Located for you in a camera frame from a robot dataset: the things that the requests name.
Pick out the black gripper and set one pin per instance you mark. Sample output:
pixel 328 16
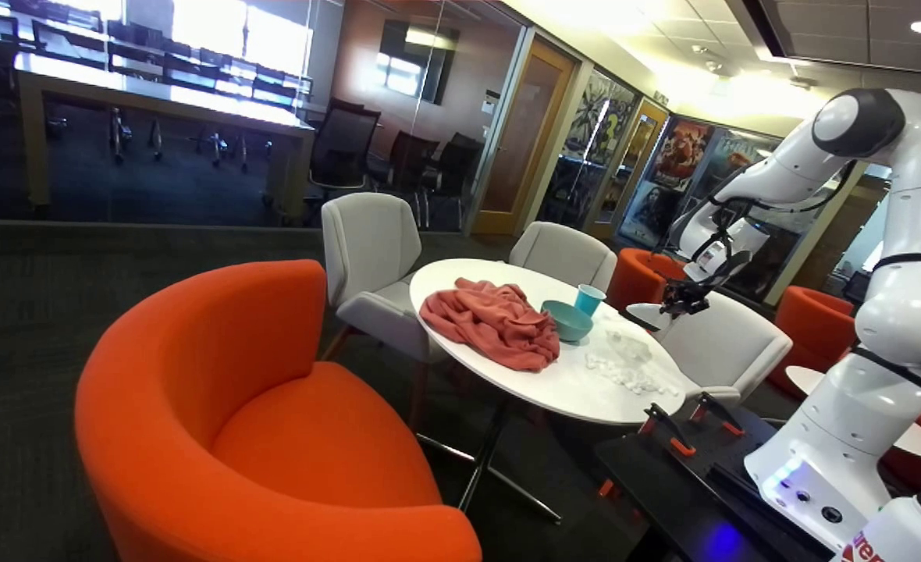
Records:
pixel 691 294

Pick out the white hand brush black bristles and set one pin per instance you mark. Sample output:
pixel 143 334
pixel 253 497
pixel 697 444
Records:
pixel 646 313

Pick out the white foam bits pile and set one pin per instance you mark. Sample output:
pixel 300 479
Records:
pixel 633 368

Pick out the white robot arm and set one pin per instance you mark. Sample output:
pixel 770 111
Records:
pixel 898 313

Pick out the wide white chair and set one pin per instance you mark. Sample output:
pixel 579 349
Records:
pixel 740 359

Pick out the teal cup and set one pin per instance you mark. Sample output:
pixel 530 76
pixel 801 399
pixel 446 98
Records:
pixel 589 302

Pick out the teal bowl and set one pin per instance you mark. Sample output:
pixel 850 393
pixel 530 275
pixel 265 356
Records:
pixel 566 318

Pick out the low white chair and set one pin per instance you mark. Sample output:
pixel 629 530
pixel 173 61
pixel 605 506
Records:
pixel 563 255

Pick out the black clamp orange trigger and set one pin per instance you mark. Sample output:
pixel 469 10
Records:
pixel 733 428
pixel 683 448

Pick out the black perforated mounting board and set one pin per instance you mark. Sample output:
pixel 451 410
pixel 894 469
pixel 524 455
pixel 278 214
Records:
pixel 736 469

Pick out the pink cloth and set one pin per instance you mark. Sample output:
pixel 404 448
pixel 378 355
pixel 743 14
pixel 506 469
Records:
pixel 493 321

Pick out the wooden door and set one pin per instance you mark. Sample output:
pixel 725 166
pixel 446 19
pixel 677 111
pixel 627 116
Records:
pixel 526 135

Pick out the chrome table base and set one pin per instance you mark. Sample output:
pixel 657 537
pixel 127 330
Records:
pixel 487 448

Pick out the black office chair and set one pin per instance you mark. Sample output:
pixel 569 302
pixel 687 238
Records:
pixel 410 158
pixel 344 142
pixel 458 161

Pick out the tall-backed white chair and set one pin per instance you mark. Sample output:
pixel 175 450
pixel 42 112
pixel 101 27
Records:
pixel 369 249

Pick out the large orange tub chair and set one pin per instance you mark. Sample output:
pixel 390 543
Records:
pixel 274 438

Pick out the long wooden counter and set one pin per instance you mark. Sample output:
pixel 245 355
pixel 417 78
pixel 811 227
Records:
pixel 167 98

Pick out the red wall poster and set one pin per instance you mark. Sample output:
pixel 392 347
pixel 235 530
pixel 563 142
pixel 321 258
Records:
pixel 683 151

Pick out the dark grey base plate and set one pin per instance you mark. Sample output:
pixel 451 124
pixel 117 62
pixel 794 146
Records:
pixel 635 469

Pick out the wall mounted screen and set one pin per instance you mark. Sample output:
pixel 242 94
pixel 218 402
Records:
pixel 417 62

